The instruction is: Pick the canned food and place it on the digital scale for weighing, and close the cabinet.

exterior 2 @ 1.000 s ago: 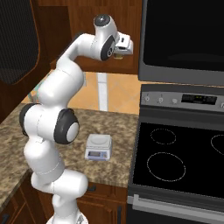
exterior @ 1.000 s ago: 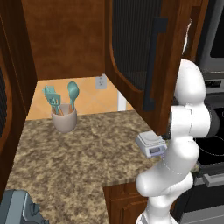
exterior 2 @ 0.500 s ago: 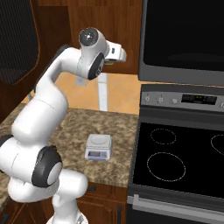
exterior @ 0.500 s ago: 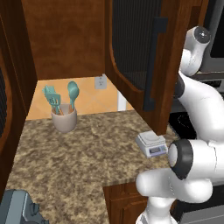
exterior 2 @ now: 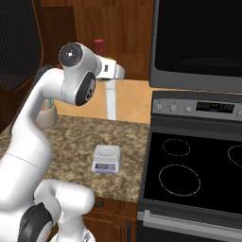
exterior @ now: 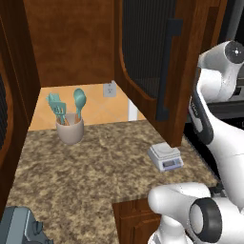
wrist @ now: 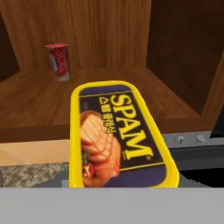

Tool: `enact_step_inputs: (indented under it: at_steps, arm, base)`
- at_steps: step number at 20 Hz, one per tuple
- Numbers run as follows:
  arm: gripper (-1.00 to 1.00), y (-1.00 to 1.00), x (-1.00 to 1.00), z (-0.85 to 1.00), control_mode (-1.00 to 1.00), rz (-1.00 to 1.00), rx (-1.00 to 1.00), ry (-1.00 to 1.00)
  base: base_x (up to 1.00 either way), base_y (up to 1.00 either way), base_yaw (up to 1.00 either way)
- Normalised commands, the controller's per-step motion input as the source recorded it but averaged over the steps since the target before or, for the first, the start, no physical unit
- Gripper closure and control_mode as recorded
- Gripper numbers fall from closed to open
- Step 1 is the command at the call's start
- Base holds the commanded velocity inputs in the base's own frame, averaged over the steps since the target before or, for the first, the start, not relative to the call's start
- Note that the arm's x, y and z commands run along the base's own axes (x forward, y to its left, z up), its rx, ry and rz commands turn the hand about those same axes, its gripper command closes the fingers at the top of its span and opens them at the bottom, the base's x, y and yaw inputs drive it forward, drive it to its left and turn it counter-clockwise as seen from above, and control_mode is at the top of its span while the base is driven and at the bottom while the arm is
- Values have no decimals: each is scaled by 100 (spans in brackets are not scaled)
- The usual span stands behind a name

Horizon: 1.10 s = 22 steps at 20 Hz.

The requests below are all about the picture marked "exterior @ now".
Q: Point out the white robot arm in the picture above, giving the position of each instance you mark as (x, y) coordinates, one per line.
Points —
(228, 149)

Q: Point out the white digital scale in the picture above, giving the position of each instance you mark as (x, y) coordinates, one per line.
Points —
(163, 155)

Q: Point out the brown wooden base cabinet door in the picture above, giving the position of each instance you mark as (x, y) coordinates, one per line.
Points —
(136, 222)

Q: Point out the teal spoon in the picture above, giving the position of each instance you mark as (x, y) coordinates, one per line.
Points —
(79, 98)

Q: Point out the beige utensil pot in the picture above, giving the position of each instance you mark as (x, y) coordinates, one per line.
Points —
(70, 132)

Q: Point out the teal slotted spatula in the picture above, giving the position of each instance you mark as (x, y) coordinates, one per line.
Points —
(58, 106)

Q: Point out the grey-blue small appliance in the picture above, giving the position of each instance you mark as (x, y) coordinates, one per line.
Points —
(16, 227)

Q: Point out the white wall outlet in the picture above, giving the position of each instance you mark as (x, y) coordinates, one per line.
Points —
(109, 89)

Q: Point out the brown wooden wall cabinet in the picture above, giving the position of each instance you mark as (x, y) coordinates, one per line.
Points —
(73, 41)

